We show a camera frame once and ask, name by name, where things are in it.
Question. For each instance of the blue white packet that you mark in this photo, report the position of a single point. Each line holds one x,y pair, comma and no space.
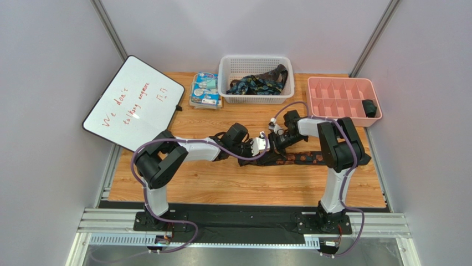
204,92

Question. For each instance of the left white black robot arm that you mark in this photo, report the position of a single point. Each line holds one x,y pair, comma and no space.
156,162

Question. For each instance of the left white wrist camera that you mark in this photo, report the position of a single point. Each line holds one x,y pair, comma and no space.
260,144

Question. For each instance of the right aluminium frame post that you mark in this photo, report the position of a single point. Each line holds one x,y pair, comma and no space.
380,27

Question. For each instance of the dark floral ties pile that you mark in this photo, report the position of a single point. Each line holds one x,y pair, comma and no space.
271,83

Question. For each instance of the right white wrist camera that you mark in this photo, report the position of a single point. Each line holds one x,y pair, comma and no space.
274,127

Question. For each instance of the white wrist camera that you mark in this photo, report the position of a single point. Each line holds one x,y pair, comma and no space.
274,127
260,144

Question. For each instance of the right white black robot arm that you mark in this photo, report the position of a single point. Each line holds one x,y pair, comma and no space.
342,152

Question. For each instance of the rolled black tie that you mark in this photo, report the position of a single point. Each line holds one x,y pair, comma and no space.
370,109

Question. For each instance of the white whiteboard black frame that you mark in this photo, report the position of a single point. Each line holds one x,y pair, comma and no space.
137,105

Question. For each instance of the pink divided organizer tray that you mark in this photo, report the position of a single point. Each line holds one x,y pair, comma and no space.
341,97

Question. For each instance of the left aluminium frame post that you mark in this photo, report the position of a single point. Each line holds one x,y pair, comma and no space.
110,29

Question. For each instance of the white plastic basket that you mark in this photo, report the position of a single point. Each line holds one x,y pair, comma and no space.
235,67

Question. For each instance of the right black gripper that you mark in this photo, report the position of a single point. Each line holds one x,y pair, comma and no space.
278,143

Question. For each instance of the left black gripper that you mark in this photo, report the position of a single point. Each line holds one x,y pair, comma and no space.
247,149

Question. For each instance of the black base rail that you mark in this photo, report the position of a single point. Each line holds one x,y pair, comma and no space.
241,224

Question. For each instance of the black orange floral tie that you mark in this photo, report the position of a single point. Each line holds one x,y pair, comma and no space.
273,158

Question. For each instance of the aluminium frame post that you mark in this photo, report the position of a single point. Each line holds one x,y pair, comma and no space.
380,27
110,29

